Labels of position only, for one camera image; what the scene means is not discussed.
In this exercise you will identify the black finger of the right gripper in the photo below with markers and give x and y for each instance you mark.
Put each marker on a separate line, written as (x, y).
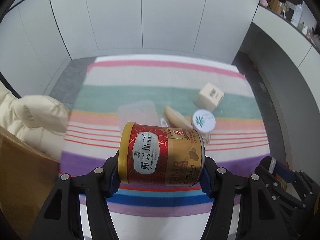
(280, 192)

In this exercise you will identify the striped colourful blanket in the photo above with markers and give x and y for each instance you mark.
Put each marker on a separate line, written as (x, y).
(138, 88)

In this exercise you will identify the clear plastic sponge holder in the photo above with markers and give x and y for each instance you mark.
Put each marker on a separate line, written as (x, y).
(164, 122)

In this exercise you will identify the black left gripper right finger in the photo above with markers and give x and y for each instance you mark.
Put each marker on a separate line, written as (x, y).
(260, 216)

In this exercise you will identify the translucent plastic lid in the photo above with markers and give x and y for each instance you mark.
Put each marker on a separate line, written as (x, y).
(142, 112)

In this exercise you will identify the beige cardboard box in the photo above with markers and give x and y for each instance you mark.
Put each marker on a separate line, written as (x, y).
(209, 97)

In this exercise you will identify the white round cosmetic compact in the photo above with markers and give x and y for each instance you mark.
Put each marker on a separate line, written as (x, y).
(203, 121)

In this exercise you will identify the brown cardboard box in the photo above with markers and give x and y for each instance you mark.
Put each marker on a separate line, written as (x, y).
(27, 177)

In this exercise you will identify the white spray bottle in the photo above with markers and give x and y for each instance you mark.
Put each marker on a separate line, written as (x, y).
(297, 15)

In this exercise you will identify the red gold tin can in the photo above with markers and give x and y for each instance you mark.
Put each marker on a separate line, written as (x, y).
(165, 156)

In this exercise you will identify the white curved shelf counter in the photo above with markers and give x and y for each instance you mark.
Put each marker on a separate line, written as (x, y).
(295, 45)

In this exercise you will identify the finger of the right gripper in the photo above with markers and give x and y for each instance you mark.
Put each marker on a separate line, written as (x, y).
(281, 177)

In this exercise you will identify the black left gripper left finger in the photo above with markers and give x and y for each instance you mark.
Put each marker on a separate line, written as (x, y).
(60, 215)

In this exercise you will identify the cream puffer jacket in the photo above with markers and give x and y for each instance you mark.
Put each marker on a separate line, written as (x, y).
(40, 121)

